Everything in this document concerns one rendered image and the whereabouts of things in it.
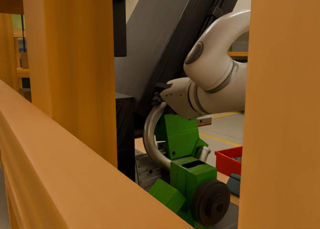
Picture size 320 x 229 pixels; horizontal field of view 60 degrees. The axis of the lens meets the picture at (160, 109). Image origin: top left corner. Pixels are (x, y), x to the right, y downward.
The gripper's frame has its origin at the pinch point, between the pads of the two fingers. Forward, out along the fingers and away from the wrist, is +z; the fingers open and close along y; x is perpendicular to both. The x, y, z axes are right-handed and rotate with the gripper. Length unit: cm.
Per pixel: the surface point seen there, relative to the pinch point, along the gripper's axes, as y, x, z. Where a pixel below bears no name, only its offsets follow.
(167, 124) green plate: -5.7, 2.0, 2.8
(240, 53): -245, -418, 351
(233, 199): -40.2, 5.4, 3.6
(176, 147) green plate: -11.9, 5.4, 2.8
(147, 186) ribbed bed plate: -11.2, 18.6, 4.6
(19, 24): 89, -109, 318
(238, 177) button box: -39.5, -2.1, 4.8
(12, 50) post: 43, -6, 72
